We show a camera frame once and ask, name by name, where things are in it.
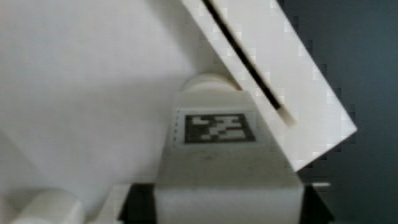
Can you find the white leg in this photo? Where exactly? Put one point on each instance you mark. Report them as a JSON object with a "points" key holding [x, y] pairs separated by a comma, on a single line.
{"points": [[227, 181]]}

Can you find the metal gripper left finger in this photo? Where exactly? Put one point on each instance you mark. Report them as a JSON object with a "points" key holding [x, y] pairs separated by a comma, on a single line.
{"points": [[129, 206]]}

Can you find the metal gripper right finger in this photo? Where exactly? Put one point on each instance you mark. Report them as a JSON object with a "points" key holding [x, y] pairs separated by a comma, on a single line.
{"points": [[316, 213]]}

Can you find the white square table top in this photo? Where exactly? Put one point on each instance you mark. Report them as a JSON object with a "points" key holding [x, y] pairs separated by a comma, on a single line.
{"points": [[99, 56]]}

